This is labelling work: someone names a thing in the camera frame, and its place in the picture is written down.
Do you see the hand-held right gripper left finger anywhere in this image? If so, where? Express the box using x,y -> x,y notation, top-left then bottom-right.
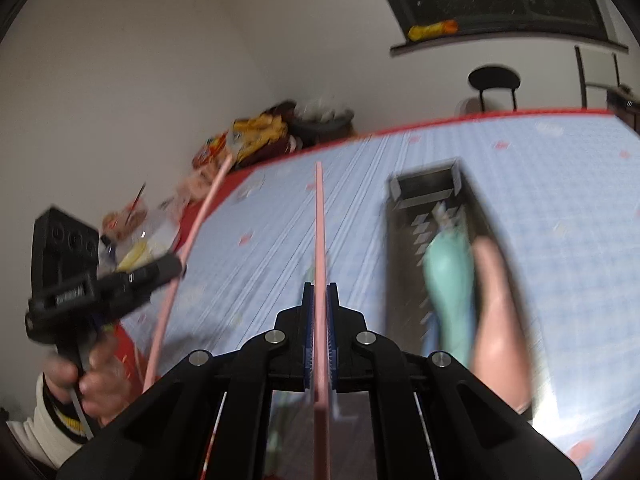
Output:
57,282 -> 316,480

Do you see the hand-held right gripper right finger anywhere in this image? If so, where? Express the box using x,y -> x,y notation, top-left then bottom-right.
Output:
327,282 -> 583,480

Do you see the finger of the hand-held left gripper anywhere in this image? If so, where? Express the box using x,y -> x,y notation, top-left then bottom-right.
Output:
132,270 -> 187,303
125,253 -> 183,286

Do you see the pink chopstick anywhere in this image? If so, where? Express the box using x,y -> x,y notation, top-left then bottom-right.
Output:
312,161 -> 332,480
142,154 -> 235,393

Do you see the steel utensil tray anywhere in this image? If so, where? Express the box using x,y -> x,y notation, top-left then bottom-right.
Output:
385,157 -> 541,421

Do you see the teal spoon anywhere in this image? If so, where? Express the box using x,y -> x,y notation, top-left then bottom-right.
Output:
422,210 -> 476,368

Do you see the pink spoon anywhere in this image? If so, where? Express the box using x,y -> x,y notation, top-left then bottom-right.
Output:
471,237 -> 532,413

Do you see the person's left hand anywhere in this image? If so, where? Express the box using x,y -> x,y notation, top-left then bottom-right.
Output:
45,332 -> 128,427

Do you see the yellow printed cup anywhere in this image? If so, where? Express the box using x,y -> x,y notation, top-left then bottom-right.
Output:
117,240 -> 153,268

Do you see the clear plastic container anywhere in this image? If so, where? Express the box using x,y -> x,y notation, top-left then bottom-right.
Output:
145,210 -> 181,248

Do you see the snack cup with stick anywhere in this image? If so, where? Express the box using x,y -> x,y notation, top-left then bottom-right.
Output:
102,182 -> 151,241

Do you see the pink snack packet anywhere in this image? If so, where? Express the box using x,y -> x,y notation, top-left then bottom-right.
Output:
177,167 -> 216,201

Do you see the blue plaid table mat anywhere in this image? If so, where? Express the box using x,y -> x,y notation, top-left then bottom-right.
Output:
120,112 -> 640,476

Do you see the red snack bag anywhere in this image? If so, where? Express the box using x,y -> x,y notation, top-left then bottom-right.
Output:
192,132 -> 233,168

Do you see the pile of clothes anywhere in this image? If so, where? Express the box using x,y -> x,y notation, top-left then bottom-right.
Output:
230,105 -> 296,161

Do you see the grey stool with plastic bag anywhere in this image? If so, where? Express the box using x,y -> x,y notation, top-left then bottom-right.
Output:
290,102 -> 356,143

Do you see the black round-back chair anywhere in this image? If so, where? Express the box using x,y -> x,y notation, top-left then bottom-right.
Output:
467,65 -> 521,111

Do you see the yellow snack packet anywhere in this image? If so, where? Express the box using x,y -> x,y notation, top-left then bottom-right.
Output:
407,20 -> 458,41

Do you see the dark windowsill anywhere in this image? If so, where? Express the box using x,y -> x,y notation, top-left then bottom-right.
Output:
390,30 -> 628,56

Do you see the brown rice cooker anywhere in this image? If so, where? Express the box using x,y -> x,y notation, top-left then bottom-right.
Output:
607,87 -> 640,133

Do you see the black metal chair frame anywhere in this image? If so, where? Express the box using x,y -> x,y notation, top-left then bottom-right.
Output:
575,45 -> 621,106

